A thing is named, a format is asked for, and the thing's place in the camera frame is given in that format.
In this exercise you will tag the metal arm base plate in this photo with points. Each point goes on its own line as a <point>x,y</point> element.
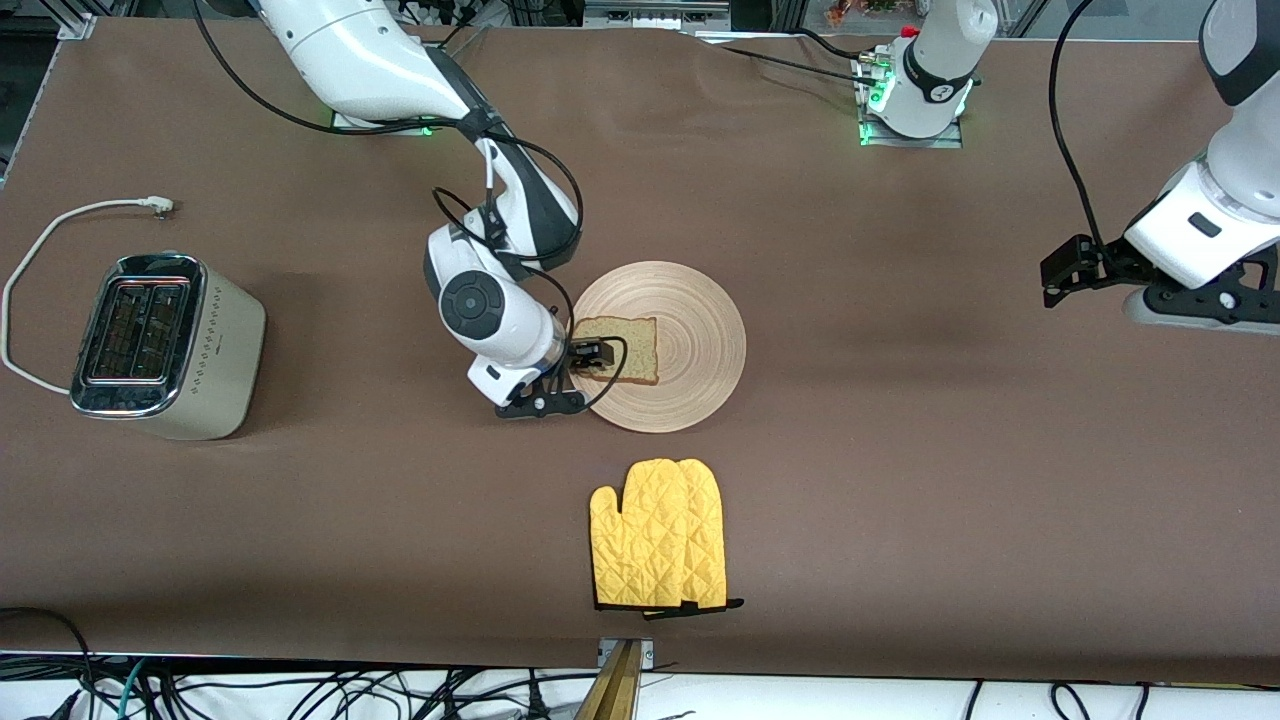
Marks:
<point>430,128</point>
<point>910,142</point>

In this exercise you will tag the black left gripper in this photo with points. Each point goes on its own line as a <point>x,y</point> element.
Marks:
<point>1103,265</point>

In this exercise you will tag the small metal table bracket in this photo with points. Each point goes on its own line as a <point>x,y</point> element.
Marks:
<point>645,652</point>

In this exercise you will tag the cream and chrome toaster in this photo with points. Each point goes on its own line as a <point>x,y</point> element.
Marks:
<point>225,370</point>

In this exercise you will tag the yellow quilted oven mitt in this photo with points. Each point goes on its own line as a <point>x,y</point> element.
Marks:
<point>710,530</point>
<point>640,540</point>

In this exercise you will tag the round light wooden plate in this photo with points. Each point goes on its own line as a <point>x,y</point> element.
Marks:
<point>700,340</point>

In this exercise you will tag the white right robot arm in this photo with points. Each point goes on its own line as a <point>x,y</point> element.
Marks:
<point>350,60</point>

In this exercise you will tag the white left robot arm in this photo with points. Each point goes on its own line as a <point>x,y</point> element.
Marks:
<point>940,60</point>

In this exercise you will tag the brass coloured bar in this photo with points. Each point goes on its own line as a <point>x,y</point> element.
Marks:
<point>612,690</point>

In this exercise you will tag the slice of brown-crust bread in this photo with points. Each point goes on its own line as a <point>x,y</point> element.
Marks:
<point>635,350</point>

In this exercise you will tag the grey equipment box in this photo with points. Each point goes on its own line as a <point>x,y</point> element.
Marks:
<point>655,14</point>

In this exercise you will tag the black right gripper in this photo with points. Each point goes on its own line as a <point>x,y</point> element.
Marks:
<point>577,357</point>

